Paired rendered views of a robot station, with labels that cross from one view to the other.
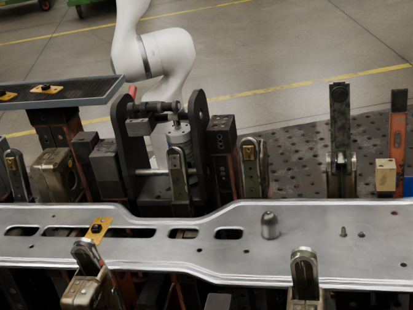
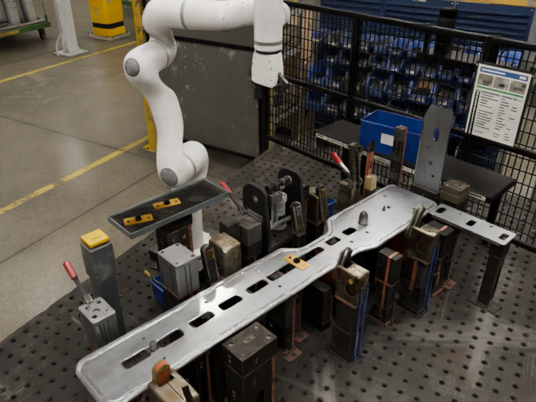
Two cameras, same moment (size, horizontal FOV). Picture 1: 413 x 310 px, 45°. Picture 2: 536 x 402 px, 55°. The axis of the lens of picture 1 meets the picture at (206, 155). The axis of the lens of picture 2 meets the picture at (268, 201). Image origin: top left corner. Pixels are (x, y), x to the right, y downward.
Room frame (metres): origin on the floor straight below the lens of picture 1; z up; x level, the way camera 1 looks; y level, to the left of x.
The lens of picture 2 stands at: (0.22, 1.43, 1.99)
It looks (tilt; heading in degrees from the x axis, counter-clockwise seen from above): 30 degrees down; 300
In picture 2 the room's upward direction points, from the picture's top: straight up
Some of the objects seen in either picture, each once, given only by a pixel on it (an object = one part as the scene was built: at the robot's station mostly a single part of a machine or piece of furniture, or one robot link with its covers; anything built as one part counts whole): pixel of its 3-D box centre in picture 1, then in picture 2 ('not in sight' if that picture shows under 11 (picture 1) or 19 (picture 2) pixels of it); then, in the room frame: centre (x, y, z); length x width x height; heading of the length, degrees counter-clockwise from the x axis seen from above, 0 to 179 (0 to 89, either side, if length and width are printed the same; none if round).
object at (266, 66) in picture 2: not in sight; (268, 65); (1.00, 0.06, 1.55); 0.10 x 0.07 x 0.11; 163
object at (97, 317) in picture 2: not in sight; (106, 357); (1.12, 0.75, 0.88); 0.11 x 0.10 x 0.36; 163
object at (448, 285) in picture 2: not in sight; (447, 250); (0.42, -0.30, 0.84); 0.11 x 0.06 x 0.29; 163
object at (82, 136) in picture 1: (106, 205); (230, 269); (1.03, 0.27, 0.90); 0.05 x 0.05 x 0.40; 73
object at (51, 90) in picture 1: (45, 87); (167, 202); (1.19, 0.36, 1.17); 0.08 x 0.04 x 0.01; 58
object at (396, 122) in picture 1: (394, 203); (365, 197); (0.78, -0.35, 0.95); 0.03 x 0.01 x 0.50; 73
